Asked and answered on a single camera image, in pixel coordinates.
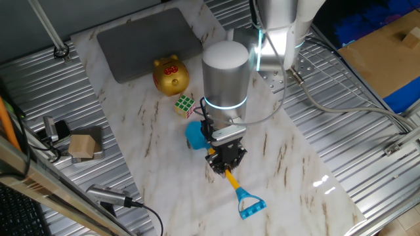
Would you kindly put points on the blue plastic sheet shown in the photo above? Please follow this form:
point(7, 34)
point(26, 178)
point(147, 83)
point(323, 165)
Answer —
point(403, 98)

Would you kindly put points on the golden piggy bank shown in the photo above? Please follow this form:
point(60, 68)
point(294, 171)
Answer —
point(169, 77)

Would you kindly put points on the aluminium frame bar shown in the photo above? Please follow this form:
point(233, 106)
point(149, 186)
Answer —
point(49, 193)

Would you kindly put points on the blue yellow toy shovel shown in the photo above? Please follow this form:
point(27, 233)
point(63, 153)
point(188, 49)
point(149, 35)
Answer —
point(197, 136)

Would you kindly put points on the small metal corner bracket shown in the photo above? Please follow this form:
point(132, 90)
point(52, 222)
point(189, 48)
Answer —
point(392, 149)

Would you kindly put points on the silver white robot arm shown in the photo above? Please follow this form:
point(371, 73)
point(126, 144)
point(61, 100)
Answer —
point(224, 82)

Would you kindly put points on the light wooden cube block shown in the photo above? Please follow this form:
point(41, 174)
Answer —
point(81, 147)

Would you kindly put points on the green white rubik's cube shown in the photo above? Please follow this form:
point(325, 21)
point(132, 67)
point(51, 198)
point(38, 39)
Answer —
point(184, 106)

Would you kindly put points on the orange pole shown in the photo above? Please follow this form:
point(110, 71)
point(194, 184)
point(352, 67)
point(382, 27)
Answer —
point(8, 128)

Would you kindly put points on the brown cardboard box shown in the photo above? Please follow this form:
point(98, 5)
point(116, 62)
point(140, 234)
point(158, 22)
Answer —
point(377, 62)

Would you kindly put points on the white marble pattern board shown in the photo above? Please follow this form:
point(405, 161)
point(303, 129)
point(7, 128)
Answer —
point(295, 196)

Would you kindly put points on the silver ridged camera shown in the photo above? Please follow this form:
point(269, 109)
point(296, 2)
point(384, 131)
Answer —
point(106, 194)

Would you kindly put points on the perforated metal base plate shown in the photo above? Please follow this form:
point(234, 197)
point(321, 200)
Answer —
point(305, 69)

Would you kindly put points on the small silver camera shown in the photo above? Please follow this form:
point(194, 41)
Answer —
point(50, 128)

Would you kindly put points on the small wooden block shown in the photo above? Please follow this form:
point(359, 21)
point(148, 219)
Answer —
point(412, 38)

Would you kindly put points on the slanted aluminium pole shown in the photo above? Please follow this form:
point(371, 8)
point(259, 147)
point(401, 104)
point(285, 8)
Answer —
point(49, 29)

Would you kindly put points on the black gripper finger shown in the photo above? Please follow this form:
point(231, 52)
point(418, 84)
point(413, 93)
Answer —
point(238, 162)
point(216, 165)

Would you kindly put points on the black keyboard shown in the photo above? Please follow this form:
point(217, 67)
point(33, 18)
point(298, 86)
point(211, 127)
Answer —
point(19, 216)

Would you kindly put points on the grey fabric laptop sleeve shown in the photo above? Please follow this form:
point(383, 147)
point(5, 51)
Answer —
point(147, 42)

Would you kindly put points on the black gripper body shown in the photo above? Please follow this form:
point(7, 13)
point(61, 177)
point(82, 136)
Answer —
point(230, 152)

